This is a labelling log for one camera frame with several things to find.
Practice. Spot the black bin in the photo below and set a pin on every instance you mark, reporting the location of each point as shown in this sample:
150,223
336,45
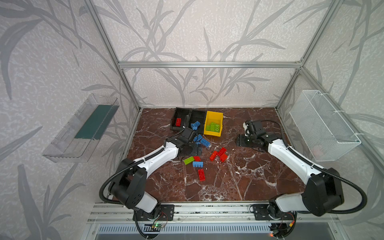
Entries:
198,116
182,113

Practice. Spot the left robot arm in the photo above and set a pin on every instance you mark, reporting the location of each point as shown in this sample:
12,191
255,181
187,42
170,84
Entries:
127,186

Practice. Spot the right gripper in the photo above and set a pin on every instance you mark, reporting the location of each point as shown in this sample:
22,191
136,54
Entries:
239,140

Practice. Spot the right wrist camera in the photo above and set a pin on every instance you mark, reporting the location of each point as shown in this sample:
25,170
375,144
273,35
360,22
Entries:
245,126

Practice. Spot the yellow bin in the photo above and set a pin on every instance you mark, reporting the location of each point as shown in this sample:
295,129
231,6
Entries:
215,117

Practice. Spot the red lego brick front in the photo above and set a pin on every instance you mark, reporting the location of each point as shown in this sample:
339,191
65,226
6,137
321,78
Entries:
201,175

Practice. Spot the aluminium front rail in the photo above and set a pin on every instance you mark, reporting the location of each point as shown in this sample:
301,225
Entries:
189,212

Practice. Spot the left black bin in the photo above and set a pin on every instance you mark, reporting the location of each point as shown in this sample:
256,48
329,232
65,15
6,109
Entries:
182,113

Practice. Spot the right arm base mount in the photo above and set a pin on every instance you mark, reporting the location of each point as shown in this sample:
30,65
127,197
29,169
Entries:
269,212

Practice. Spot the white wire basket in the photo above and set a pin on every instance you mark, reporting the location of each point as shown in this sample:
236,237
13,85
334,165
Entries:
326,133

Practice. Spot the red lego brick pair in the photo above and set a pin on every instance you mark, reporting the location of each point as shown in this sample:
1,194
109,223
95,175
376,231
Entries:
217,154

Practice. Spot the red lego brick small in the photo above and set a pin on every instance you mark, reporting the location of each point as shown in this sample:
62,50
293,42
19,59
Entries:
223,158

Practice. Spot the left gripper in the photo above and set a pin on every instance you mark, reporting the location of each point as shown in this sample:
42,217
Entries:
188,148

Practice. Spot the blue lego brick front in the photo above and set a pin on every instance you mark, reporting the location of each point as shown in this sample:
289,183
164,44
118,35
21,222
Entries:
198,164

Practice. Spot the middle black bin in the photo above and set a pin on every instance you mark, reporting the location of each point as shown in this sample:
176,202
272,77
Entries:
198,116

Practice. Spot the green lego brick front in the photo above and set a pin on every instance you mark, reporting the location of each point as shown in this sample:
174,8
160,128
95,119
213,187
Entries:
189,160

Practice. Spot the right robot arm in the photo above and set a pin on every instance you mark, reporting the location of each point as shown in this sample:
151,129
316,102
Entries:
323,187

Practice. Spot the blue lego brick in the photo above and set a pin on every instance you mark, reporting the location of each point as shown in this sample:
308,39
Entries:
198,164
195,125
205,143
198,138

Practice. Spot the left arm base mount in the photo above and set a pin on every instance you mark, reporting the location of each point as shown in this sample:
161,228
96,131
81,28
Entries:
162,212

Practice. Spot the clear plastic wall tray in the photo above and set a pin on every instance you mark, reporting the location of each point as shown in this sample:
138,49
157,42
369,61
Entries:
79,138

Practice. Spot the blue lego brick top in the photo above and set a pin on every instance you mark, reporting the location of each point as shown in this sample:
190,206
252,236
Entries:
195,125

